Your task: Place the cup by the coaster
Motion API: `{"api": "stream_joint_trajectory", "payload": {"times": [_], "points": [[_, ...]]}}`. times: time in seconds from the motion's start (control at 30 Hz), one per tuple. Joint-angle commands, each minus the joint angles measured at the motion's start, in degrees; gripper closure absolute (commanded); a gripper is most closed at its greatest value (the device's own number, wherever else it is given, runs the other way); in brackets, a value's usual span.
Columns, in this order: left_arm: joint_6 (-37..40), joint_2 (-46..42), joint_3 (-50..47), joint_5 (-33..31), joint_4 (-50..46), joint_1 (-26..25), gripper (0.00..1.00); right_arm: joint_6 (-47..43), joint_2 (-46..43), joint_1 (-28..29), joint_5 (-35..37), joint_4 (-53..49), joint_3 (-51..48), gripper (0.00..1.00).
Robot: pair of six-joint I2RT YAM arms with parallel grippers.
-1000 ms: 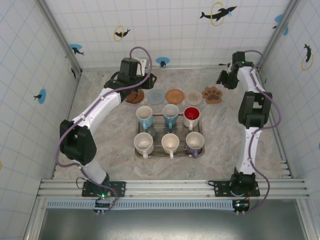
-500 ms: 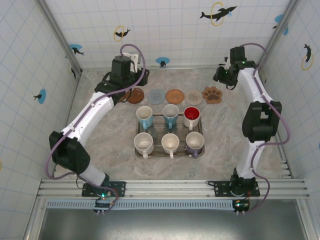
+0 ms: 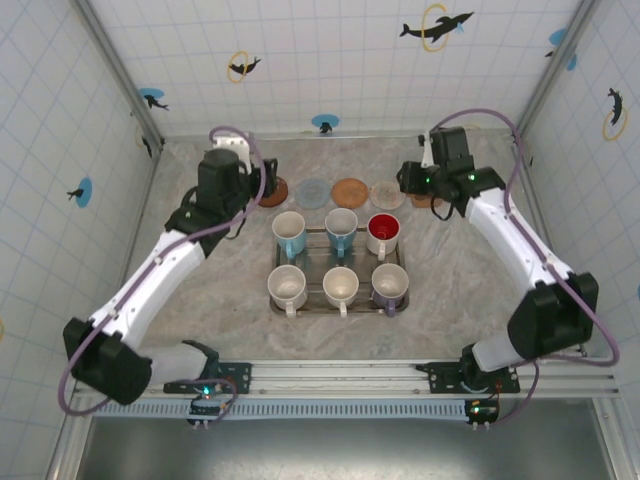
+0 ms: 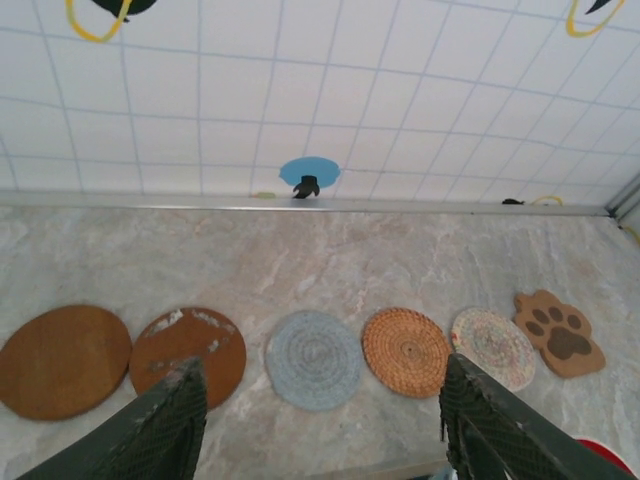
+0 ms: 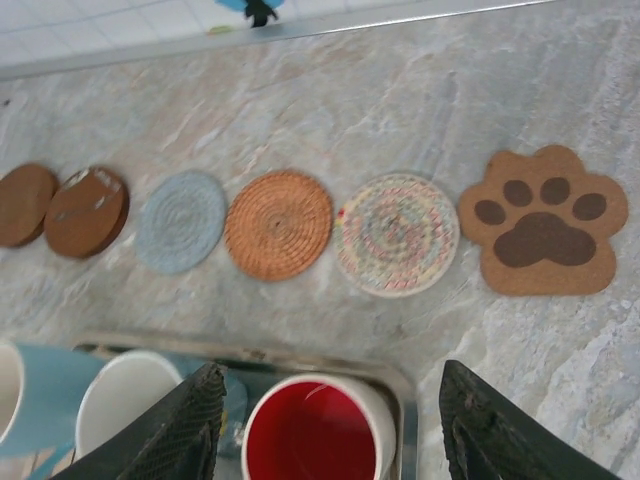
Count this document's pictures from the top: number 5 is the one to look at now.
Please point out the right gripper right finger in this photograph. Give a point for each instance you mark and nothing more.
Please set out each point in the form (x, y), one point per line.
(480, 435)

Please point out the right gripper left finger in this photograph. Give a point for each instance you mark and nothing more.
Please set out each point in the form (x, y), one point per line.
(175, 430)

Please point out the blue mug grey inside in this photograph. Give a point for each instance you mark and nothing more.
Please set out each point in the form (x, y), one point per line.
(125, 390)

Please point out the light blue mug cream inside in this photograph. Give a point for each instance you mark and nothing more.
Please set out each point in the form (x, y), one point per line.
(55, 390)

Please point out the white mug red inside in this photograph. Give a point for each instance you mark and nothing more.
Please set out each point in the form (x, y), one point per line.
(310, 440)

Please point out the blue woven round coaster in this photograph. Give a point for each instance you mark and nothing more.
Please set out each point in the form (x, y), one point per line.
(180, 222)

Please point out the multicolour woven round coaster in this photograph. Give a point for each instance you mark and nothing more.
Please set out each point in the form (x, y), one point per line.
(396, 235)

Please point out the brown paw print coaster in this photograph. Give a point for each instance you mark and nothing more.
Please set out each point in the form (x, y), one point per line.
(545, 225)

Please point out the orange woven round coaster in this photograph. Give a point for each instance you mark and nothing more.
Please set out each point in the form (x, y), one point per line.
(279, 225)

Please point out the scuffed dark brown coaster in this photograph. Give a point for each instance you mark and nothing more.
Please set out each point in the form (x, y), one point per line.
(85, 215)

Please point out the plain brown round coaster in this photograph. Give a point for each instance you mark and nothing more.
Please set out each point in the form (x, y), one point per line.
(22, 205)

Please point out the metal tray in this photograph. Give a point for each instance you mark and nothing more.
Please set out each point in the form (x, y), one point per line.
(350, 370)

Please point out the aluminium frame bar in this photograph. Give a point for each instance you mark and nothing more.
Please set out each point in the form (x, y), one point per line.
(150, 47)

